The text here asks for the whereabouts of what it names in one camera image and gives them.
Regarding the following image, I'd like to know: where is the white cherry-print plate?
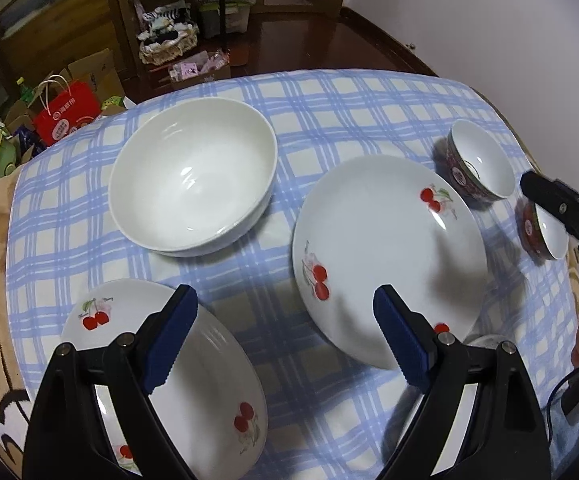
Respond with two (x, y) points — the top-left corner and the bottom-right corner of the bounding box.
(59, 280), (269, 478)
(292, 155), (487, 372)

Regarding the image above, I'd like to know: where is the dark blue packet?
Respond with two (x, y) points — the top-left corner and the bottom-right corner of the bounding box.
(16, 127), (45, 161)

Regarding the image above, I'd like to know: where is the blue plaid cloth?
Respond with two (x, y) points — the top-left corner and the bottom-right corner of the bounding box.
(6, 67), (579, 480)

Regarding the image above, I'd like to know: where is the small dark red bowl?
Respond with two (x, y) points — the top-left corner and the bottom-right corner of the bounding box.
(515, 195), (569, 261)
(437, 121), (516, 203)

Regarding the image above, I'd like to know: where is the black folding stand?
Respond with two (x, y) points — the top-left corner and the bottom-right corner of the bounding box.
(182, 0), (246, 66)

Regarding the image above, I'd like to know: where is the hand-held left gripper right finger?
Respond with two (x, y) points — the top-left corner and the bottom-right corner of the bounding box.
(373, 284), (553, 480)

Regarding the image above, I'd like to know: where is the wicker basket with clothes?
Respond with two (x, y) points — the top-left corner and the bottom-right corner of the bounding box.
(136, 4), (200, 66)

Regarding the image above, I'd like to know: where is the red paper bag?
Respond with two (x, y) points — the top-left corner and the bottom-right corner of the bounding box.
(33, 75), (104, 148)

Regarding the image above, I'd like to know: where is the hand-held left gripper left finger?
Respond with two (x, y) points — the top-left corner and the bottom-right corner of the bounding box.
(22, 284), (200, 480)

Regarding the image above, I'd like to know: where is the cardboard box of packets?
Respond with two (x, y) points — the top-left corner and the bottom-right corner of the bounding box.
(168, 50), (231, 85)

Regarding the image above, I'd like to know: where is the large white bowl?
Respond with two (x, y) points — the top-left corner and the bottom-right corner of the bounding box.
(108, 99), (277, 258)

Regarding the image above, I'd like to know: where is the clear plastic storage bin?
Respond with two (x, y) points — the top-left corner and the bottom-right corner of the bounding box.
(199, 1), (250, 38)

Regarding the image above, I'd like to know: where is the wooden cabinet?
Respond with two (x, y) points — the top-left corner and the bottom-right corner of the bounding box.
(0, 0), (142, 106)

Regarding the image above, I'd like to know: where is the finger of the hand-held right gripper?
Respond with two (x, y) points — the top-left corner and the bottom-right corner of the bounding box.
(519, 171), (579, 262)

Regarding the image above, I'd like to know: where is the green bottle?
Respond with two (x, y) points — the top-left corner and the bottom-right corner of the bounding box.
(16, 77), (37, 106)

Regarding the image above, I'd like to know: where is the black cable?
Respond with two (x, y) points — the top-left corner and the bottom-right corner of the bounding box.
(544, 367), (577, 443)

